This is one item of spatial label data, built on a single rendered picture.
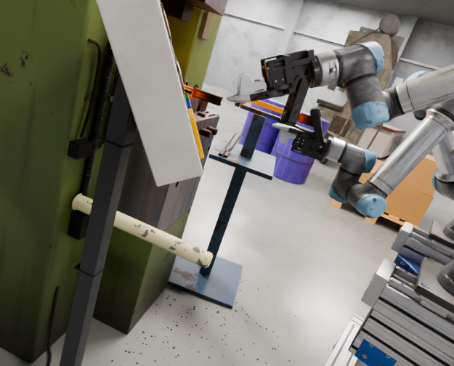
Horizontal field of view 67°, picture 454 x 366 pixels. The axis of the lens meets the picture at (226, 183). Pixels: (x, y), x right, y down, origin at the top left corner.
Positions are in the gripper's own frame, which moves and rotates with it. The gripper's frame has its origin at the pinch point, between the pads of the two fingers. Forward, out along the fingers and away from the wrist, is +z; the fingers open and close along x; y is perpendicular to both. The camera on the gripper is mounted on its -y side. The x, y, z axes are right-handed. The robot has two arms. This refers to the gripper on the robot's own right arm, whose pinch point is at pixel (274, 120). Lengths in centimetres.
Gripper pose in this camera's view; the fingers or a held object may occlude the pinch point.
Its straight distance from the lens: 120.1
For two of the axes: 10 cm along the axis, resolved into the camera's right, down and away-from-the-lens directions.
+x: 2.7, -2.5, 9.3
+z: -9.1, -3.7, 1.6
